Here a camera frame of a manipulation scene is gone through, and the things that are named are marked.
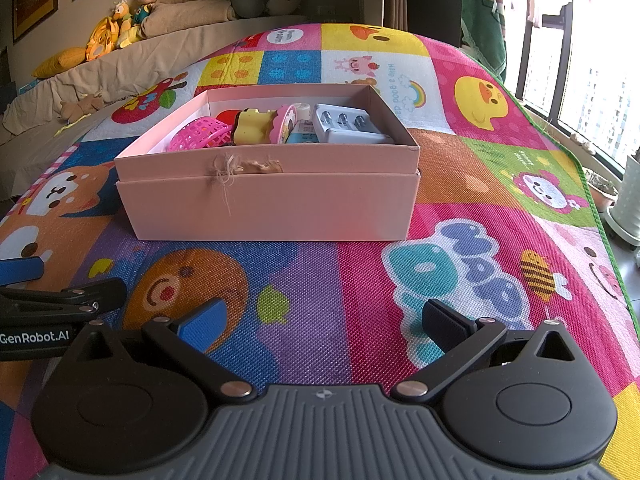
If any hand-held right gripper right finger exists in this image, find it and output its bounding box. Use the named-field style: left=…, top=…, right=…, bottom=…
left=392, top=298, right=577, bottom=404

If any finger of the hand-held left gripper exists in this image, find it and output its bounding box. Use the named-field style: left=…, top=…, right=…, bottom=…
left=0, top=256, right=46, bottom=287
left=0, top=277, right=127, bottom=322

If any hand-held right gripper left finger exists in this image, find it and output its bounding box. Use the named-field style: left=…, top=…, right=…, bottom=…
left=70, top=297, right=254, bottom=402

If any pink cardboard box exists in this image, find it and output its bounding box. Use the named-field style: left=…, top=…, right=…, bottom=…
left=114, top=84, right=421, bottom=242

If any pink plastic basket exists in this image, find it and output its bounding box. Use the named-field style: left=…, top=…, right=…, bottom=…
left=167, top=115, right=234, bottom=152

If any blue face mask packet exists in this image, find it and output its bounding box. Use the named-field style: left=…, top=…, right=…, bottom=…
left=286, top=120, right=319, bottom=145

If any colourful cartoon play mat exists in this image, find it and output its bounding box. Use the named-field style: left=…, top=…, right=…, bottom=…
left=0, top=22, right=637, bottom=480

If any frayed twine tie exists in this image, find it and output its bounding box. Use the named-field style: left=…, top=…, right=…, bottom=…
left=212, top=154, right=284, bottom=217

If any small beige plush toy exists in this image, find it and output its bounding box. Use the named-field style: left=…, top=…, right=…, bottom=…
left=59, top=93, right=107, bottom=124

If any yellow plastic toy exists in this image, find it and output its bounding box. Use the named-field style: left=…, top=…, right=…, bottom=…
left=231, top=108, right=279, bottom=147

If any beige flower pot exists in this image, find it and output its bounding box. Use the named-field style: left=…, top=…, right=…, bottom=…
left=584, top=169, right=622, bottom=214

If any yellow pillow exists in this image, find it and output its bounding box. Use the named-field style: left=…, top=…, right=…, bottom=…
left=32, top=47, right=88, bottom=80

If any pink scalloped round toy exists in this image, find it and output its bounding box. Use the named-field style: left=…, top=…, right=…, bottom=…
left=267, top=103, right=299, bottom=145

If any white flower pot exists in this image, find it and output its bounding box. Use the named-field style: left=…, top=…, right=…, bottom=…
left=606, top=154, right=640, bottom=247

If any white battery charger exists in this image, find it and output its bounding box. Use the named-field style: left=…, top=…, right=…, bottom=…
left=312, top=103, right=397, bottom=145

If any yellow duck plush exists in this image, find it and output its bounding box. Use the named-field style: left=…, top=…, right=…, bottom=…
left=84, top=0, right=147, bottom=62

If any green hanging garment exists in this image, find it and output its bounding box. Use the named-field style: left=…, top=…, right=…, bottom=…
left=460, top=0, right=509, bottom=84

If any beige folded blanket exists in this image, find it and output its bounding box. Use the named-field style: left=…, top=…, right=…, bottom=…
left=144, top=0, right=237, bottom=40

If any dark window frame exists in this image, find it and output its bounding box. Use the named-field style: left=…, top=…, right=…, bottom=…
left=517, top=7, right=640, bottom=163

